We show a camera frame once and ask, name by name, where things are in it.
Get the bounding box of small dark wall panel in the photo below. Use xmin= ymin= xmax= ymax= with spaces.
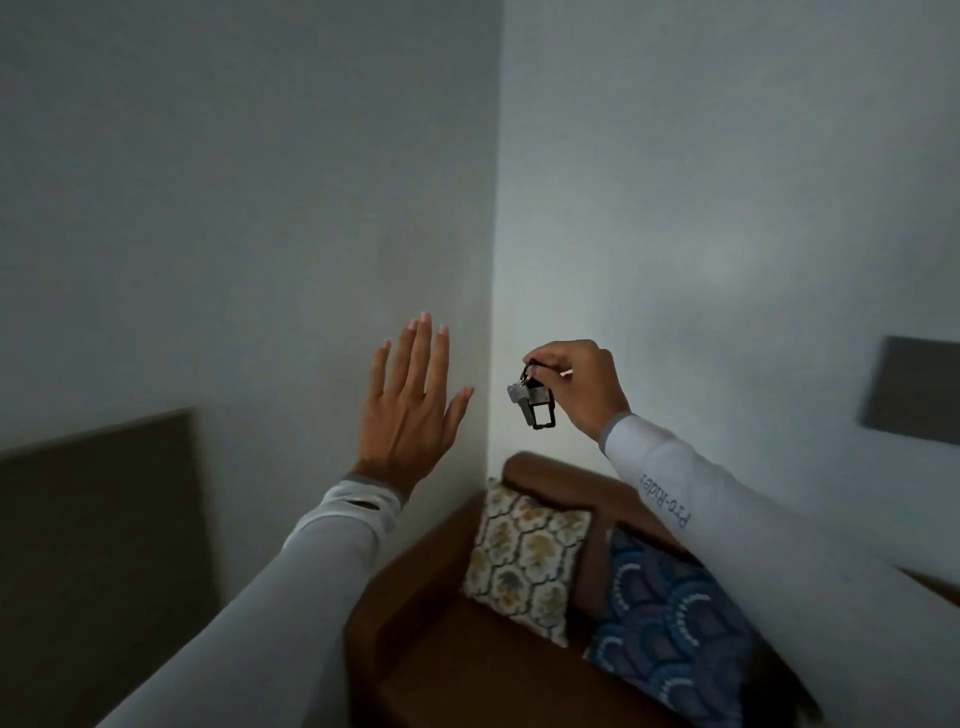
xmin=858 ymin=335 xmax=960 ymax=437

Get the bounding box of person's right forearm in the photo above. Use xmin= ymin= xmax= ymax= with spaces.
xmin=600 ymin=414 xmax=960 ymax=728

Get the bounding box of bunch of keys with black fob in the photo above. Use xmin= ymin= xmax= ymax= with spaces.
xmin=507 ymin=360 xmax=558 ymax=432

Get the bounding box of person's left hand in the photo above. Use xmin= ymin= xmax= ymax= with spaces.
xmin=352 ymin=313 xmax=477 ymax=501

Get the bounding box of blue patterned cushion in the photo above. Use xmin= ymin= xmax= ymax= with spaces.
xmin=583 ymin=525 xmax=768 ymax=728

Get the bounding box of person's left forearm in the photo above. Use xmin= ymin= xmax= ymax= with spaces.
xmin=97 ymin=478 xmax=403 ymax=728

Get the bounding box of person's right hand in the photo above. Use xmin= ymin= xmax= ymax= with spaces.
xmin=522 ymin=339 xmax=633 ymax=444

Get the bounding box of brown sofa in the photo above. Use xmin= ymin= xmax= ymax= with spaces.
xmin=343 ymin=451 xmax=960 ymax=728

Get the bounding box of cream patterned cushion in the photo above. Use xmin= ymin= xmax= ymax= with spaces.
xmin=459 ymin=477 xmax=594 ymax=650

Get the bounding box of large dark wall panel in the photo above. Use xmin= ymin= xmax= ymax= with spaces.
xmin=0 ymin=407 xmax=228 ymax=728

